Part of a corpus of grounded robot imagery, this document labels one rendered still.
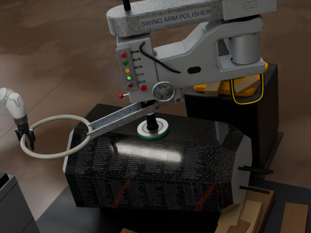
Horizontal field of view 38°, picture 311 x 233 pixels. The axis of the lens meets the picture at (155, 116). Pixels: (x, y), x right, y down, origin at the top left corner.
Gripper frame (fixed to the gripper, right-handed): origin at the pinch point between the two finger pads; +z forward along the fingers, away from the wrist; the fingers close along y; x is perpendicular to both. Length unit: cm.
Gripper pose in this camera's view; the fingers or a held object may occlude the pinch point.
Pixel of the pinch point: (28, 145)
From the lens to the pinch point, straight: 329.2
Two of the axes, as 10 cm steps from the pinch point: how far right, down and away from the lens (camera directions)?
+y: 9.8, 0.3, -2.0
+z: 0.9, 8.3, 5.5
